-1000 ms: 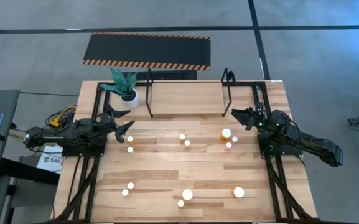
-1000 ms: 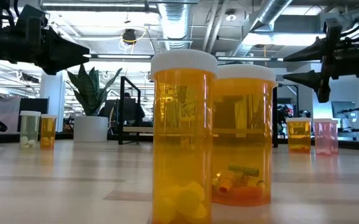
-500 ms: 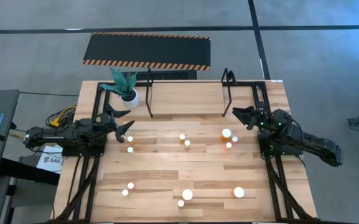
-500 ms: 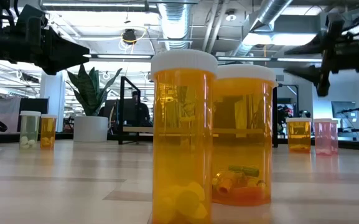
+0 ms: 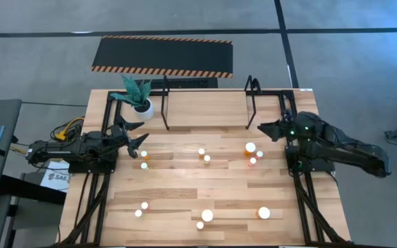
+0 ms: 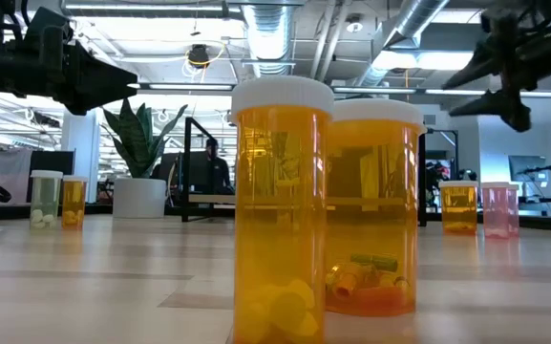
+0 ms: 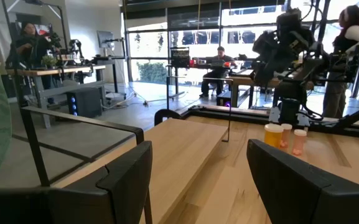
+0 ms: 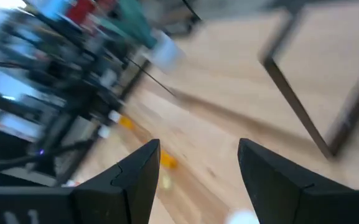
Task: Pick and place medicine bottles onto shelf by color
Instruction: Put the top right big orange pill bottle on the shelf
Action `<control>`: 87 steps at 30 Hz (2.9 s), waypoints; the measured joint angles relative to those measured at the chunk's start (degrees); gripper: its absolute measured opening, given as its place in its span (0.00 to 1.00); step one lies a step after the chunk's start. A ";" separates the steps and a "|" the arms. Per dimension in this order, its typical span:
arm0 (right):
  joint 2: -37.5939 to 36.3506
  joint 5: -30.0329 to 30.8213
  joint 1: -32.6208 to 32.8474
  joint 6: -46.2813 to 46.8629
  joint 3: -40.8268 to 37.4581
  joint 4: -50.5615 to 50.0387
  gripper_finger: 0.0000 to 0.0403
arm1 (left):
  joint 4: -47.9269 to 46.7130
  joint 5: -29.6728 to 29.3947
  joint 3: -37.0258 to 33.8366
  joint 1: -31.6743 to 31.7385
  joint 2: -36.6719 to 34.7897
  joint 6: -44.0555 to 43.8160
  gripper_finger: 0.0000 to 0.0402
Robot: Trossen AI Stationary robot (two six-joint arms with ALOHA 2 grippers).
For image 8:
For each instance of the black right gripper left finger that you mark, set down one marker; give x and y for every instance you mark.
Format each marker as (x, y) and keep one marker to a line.
(126, 193)

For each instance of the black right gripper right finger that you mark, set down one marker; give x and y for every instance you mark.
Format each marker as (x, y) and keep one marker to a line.
(275, 189)

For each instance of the small green pill bottle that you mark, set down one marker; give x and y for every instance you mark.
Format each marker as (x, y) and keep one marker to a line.
(166, 182)

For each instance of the small orange pill bottle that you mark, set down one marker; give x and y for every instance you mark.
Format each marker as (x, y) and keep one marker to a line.
(125, 122)
(168, 161)

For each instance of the clear pill bottle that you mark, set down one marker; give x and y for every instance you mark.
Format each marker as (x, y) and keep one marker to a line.
(104, 131)

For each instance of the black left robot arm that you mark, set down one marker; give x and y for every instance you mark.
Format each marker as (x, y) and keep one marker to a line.
(73, 102)

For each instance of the green plant in white pot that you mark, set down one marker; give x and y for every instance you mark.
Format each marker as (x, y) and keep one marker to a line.
(166, 53)

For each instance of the wooden shelf with black frame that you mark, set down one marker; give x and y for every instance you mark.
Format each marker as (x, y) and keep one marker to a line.
(291, 96)

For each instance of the black aluminium rig frame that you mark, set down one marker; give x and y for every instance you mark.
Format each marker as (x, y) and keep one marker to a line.
(17, 161)

